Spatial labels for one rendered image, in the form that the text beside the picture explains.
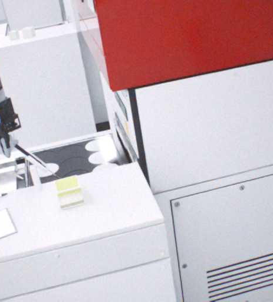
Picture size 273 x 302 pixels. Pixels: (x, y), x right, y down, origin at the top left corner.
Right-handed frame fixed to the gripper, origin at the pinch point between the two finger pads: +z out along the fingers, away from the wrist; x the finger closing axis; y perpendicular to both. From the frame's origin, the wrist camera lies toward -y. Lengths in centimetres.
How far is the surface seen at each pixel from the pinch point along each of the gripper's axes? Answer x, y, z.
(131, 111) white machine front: -39.8, 25.6, -13.1
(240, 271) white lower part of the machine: -61, 53, 67
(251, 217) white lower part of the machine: -64, 57, 41
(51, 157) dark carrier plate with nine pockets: 2.8, 20.5, 12.0
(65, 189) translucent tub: -39.4, -5.9, -1.5
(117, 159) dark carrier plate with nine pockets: -23.1, 31.0, 11.9
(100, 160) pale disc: -17.5, 27.8, 11.9
